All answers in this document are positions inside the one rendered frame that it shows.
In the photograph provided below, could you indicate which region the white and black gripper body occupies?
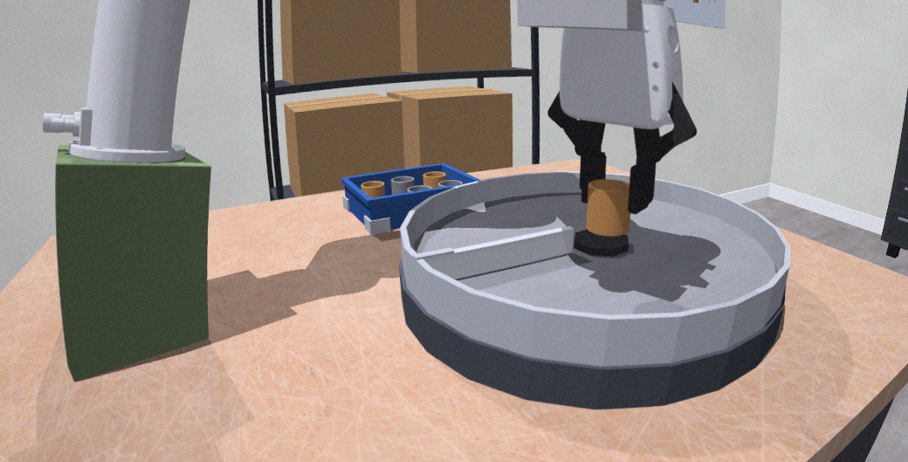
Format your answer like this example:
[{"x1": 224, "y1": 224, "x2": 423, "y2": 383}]
[{"x1": 560, "y1": 0, "x2": 683, "y2": 129}]

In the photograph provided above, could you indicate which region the blue open-top crate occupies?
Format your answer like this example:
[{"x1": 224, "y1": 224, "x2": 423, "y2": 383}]
[{"x1": 341, "y1": 163, "x2": 480, "y2": 230}]

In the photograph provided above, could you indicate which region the bronze bushing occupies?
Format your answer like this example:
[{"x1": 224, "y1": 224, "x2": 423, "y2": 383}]
[
  {"x1": 586, "y1": 179, "x2": 630, "y2": 237},
  {"x1": 423, "y1": 172, "x2": 446, "y2": 189},
  {"x1": 361, "y1": 181, "x2": 385, "y2": 198}
]

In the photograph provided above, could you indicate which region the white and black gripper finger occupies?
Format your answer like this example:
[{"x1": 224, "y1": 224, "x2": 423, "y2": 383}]
[
  {"x1": 547, "y1": 91, "x2": 607, "y2": 203},
  {"x1": 628, "y1": 82, "x2": 697, "y2": 215}
]

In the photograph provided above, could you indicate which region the grey round turntable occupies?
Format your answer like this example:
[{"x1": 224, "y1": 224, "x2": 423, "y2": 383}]
[{"x1": 399, "y1": 172, "x2": 790, "y2": 410}]

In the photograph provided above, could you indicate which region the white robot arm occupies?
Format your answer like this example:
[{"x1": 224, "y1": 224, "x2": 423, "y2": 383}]
[{"x1": 43, "y1": 0, "x2": 643, "y2": 162}]

